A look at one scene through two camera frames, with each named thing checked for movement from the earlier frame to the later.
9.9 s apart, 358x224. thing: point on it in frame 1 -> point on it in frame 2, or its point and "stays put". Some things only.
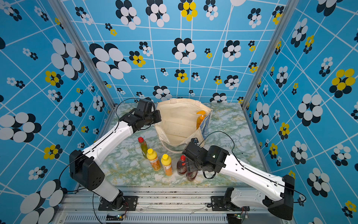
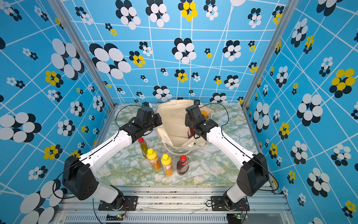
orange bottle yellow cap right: x=166 y=162 stays put
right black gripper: x=190 y=167 -> x=187 y=122
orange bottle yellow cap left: x=152 y=156 stays put
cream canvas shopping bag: x=182 y=119 stays put
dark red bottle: x=181 y=168 stays put
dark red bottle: x=191 y=175 -> x=190 y=132
